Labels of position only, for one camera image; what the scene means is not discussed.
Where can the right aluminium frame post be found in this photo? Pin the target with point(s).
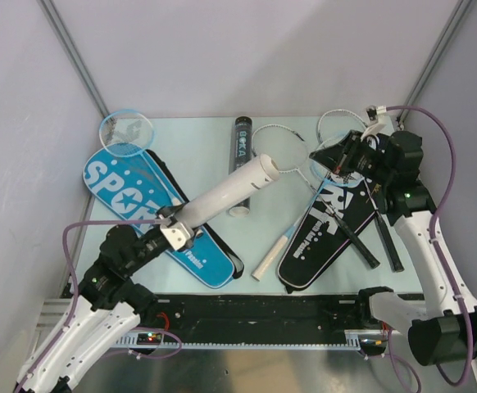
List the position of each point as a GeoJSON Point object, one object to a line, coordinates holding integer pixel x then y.
{"type": "Point", "coordinates": [436, 55]}

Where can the aluminium frame post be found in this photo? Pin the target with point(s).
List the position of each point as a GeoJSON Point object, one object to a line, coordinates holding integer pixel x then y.
{"type": "Point", "coordinates": [436, 55]}
{"type": "Point", "coordinates": [73, 54]}

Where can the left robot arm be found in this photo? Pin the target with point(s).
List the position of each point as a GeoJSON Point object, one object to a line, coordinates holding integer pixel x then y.
{"type": "Point", "coordinates": [107, 303]}

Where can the white racket right rear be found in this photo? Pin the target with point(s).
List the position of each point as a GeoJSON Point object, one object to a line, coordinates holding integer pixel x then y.
{"type": "Point", "coordinates": [334, 124]}

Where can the white racket centre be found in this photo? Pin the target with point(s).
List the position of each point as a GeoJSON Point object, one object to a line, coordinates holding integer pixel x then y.
{"type": "Point", "coordinates": [289, 150]}

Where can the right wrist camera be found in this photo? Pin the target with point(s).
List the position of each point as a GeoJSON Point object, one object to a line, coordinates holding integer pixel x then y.
{"type": "Point", "coordinates": [376, 116]}

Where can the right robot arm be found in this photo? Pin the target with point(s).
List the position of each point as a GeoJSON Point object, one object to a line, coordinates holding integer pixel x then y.
{"type": "Point", "coordinates": [445, 330]}

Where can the light green table mat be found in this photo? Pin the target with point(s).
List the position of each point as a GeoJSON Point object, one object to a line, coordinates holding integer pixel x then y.
{"type": "Point", "coordinates": [196, 151]}

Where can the black racket cover gold script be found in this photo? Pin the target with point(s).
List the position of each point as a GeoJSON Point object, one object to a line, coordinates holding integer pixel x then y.
{"type": "Point", "coordinates": [401, 152]}

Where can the white racket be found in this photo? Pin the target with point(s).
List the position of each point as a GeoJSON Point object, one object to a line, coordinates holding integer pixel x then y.
{"type": "Point", "coordinates": [289, 150]}
{"type": "Point", "coordinates": [334, 124]}

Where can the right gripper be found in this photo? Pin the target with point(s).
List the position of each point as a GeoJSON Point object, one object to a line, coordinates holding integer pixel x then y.
{"type": "Point", "coordinates": [320, 156]}

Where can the white shuttlecock tube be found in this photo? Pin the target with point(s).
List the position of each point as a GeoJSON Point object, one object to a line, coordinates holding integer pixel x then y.
{"type": "Point", "coordinates": [257, 174]}

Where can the blue racket cover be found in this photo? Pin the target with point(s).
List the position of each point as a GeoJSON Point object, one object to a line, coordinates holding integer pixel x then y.
{"type": "Point", "coordinates": [136, 187]}

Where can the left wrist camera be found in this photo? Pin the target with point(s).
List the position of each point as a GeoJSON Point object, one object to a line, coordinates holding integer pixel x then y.
{"type": "Point", "coordinates": [177, 234]}

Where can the black shuttlecock tube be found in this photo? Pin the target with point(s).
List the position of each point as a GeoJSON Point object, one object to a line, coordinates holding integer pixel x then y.
{"type": "Point", "coordinates": [240, 154]}

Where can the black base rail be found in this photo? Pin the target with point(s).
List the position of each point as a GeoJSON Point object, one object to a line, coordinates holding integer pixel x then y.
{"type": "Point", "coordinates": [257, 320]}

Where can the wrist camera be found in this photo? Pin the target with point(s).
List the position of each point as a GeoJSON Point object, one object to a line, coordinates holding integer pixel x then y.
{"type": "Point", "coordinates": [177, 234]}
{"type": "Point", "coordinates": [376, 116]}

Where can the left aluminium frame post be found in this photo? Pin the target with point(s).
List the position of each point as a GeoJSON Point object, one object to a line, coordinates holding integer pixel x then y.
{"type": "Point", "coordinates": [73, 54]}

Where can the black racket cover front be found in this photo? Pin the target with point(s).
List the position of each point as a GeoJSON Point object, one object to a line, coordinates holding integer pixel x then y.
{"type": "Point", "coordinates": [318, 240]}

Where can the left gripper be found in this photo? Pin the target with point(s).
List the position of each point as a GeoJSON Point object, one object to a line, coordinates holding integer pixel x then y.
{"type": "Point", "coordinates": [169, 211]}

